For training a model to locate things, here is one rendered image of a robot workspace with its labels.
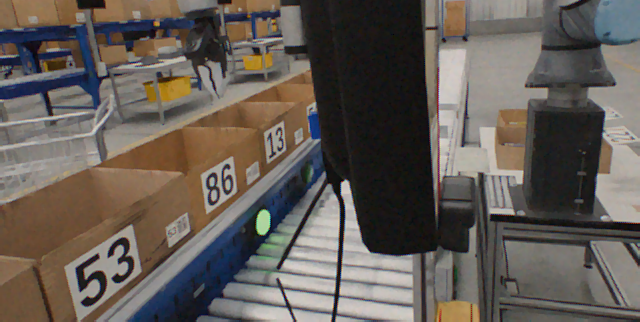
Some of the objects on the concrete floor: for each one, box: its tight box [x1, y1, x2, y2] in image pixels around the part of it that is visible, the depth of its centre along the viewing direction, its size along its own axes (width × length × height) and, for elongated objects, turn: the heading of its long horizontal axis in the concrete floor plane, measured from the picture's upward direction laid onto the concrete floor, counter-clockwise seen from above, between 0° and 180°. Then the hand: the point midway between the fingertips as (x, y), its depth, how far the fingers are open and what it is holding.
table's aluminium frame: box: [475, 135, 640, 322], centre depth 189 cm, size 100×58×72 cm, turn 176°
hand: (217, 94), depth 113 cm, fingers closed
